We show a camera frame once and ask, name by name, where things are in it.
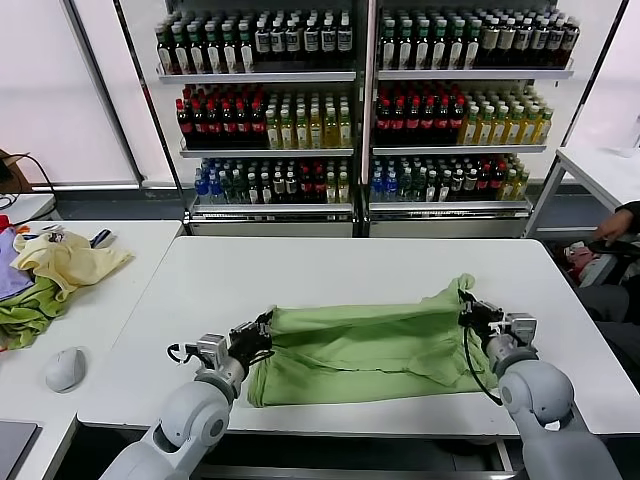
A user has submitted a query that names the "black office chair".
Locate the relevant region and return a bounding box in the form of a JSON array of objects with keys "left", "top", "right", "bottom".
[{"left": 582, "top": 238, "right": 640, "bottom": 289}]

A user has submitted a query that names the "blue white striped item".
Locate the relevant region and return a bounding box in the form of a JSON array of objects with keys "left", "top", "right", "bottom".
[{"left": 89, "top": 228, "right": 119, "bottom": 249}]

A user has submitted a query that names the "green terry garment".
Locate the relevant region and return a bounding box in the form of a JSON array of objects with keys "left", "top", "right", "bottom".
[{"left": 0, "top": 274, "right": 71, "bottom": 351}]

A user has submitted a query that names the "person's black sleeve forearm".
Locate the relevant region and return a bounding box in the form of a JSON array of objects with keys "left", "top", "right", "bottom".
[{"left": 613, "top": 200, "right": 640, "bottom": 226}]

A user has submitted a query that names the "green cap yellow tea bottle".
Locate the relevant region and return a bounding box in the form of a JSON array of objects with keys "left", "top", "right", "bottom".
[
  {"left": 522, "top": 104, "right": 541, "bottom": 145},
  {"left": 536, "top": 104, "right": 555, "bottom": 145},
  {"left": 507, "top": 104, "right": 526, "bottom": 145},
  {"left": 460, "top": 104, "right": 481, "bottom": 145},
  {"left": 492, "top": 104, "right": 511, "bottom": 145},
  {"left": 477, "top": 104, "right": 496, "bottom": 145}
]

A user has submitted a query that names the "black drinks shelf rack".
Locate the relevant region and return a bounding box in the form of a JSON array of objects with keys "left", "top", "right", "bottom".
[
  {"left": 153, "top": 0, "right": 371, "bottom": 238},
  {"left": 367, "top": 0, "right": 576, "bottom": 239}
]

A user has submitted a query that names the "black background cable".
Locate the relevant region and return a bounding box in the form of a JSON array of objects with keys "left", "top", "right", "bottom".
[{"left": 14, "top": 151, "right": 60, "bottom": 220}]

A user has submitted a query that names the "light green t-shirt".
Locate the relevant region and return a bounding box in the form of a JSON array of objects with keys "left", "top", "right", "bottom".
[{"left": 245, "top": 272, "right": 501, "bottom": 409}]

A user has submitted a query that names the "purple garment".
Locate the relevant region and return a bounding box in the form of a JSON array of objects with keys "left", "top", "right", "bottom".
[{"left": 0, "top": 234, "right": 37, "bottom": 303}]

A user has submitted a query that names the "pink white clothes pile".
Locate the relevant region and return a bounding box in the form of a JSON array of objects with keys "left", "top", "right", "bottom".
[{"left": 563, "top": 242, "right": 601, "bottom": 275}]

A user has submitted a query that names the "white side table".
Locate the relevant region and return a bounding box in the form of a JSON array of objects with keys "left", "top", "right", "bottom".
[{"left": 522, "top": 145, "right": 640, "bottom": 240}]

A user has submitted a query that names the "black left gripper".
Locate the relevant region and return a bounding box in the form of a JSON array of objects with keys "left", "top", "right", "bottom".
[{"left": 227, "top": 309, "right": 276, "bottom": 370}]

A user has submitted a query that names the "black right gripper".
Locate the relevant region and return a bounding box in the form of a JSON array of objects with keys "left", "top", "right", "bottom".
[{"left": 457, "top": 288, "right": 507, "bottom": 342}]

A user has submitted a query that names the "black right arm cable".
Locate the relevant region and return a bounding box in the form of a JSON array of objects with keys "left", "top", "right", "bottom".
[{"left": 462, "top": 324, "right": 504, "bottom": 406}]

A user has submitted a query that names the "grey laptop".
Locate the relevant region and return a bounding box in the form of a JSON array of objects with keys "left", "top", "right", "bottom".
[{"left": 0, "top": 420, "right": 40, "bottom": 480}]

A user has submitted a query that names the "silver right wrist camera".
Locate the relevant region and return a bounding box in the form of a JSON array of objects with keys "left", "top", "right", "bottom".
[{"left": 504, "top": 313, "right": 539, "bottom": 346}]

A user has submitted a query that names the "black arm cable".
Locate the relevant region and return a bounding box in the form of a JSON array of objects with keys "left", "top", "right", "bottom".
[
  {"left": 462, "top": 324, "right": 504, "bottom": 406},
  {"left": 166, "top": 342, "right": 201, "bottom": 366}
]

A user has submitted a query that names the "brown cardboard box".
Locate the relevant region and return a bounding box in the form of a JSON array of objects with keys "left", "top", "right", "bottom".
[{"left": 0, "top": 147, "right": 36, "bottom": 193}]

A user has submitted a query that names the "dark bottle beige label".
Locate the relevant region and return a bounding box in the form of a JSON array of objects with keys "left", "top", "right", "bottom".
[
  {"left": 563, "top": 17, "right": 581, "bottom": 68},
  {"left": 515, "top": 17, "right": 533, "bottom": 68},
  {"left": 532, "top": 17, "right": 549, "bottom": 68},
  {"left": 482, "top": 17, "right": 500, "bottom": 68},
  {"left": 548, "top": 17, "right": 565, "bottom": 68},
  {"left": 499, "top": 17, "right": 517, "bottom": 68}
]

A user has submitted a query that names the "pale yellow garment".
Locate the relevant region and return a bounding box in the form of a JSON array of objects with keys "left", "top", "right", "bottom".
[{"left": 10, "top": 230, "right": 136, "bottom": 302}]

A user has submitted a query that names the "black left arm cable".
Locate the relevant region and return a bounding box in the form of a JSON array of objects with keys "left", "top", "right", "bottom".
[{"left": 166, "top": 342, "right": 201, "bottom": 366}]

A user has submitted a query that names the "white computer mouse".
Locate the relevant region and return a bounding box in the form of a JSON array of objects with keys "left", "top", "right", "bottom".
[{"left": 44, "top": 346, "right": 89, "bottom": 394}]

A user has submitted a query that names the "dark bottle white square label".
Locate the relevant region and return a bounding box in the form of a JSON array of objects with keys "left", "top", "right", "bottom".
[
  {"left": 286, "top": 17, "right": 304, "bottom": 62},
  {"left": 320, "top": 17, "right": 337, "bottom": 62},
  {"left": 254, "top": 17, "right": 271, "bottom": 62},
  {"left": 270, "top": 17, "right": 287, "bottom": 62},
  {"left": 336, "top": 17, "right": 353, "bottom": 62},
  {"left": 303, "top": 17, "right": 320, "bottom": 62}
]

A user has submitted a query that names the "person's hand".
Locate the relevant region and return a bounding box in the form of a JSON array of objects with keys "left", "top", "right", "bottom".
[{"left": 596, "top": 215, "right": 627, "bottom": 246}]

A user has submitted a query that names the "green cap dark tea bottle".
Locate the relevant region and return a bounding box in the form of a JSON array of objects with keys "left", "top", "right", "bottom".
[
  {"left": 432, "top": 18, "right": 449, "bottom": 70},
  {"left": 172, "top": 24, "right": 189, "bottom": 75},
  {"left": 448, "top": 18, "right": 466, "bottom": 70},
  {"left": 465, "top": 18, "right": 482, "bottom": 70},
  {"left": 415, "top": 18, "right": 432, "bottom": 70},
  {"left": 398, "top": 18, "right": 415, "bottom": 70},
  {"left": 156, "top": 24, "right": 173, "bottom": 75},
  {"left": 205, "top": 24, "right": 222, "bottom": 75},
  {"left": 381, "top": 18, "right": 398, "bottom": 70},
  {"left": 188, "top": 24, "right": 206, "bottom": 75},
  {"left": 221, "top": 24, "right": 239, "bottom": 75},
  {"left": 237, "top": 24, "right": 255, "bottom": 75}
]

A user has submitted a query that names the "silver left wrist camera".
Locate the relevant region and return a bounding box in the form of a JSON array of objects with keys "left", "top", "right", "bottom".
[{"left": 196, "top": 333, "right": 231, "bottom": 371}]

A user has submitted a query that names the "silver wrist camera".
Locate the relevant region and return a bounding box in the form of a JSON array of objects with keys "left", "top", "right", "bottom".
[
  {"left": 504, "top": 313, "right": 539, "bottom": 346},
  {"left": 196, "top": 333, "right": 231, "bottom": 371}
]

